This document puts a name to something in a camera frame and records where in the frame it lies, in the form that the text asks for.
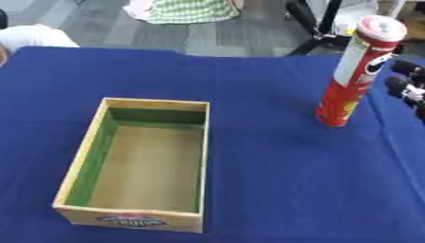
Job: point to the black tripod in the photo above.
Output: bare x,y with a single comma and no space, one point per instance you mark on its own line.
322,25

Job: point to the tall red cylindrical can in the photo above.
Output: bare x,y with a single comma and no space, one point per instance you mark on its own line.
347,88

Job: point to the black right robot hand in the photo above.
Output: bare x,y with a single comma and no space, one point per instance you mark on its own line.
407,85

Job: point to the tan box with green inside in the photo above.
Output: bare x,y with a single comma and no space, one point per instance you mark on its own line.
145,164

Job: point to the person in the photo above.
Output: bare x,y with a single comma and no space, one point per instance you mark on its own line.
30,38

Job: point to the green and white checked cloth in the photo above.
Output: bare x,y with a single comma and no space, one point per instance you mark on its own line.
188,11

